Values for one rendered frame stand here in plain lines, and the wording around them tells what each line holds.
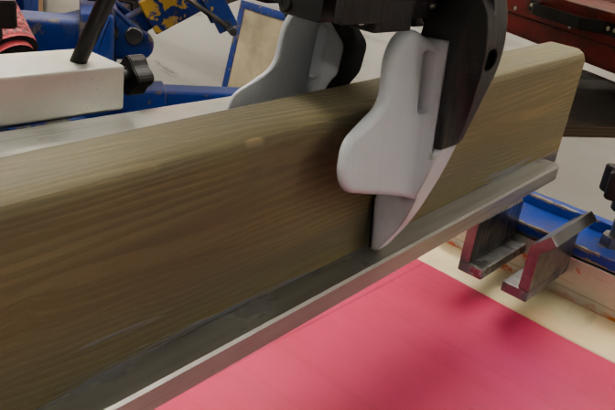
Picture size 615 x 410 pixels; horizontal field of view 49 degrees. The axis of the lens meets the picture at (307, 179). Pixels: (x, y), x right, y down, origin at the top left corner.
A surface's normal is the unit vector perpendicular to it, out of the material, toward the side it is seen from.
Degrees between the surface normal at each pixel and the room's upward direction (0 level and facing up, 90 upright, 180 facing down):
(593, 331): 0
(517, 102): 91
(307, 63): 95
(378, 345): 0
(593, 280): 90
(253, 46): 80
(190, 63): 90
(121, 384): 2
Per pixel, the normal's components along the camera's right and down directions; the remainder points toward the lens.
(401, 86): 0.74, 0.25
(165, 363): 0.12, -0.90
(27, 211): 0.71, -0.08
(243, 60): -0.61, 0.04
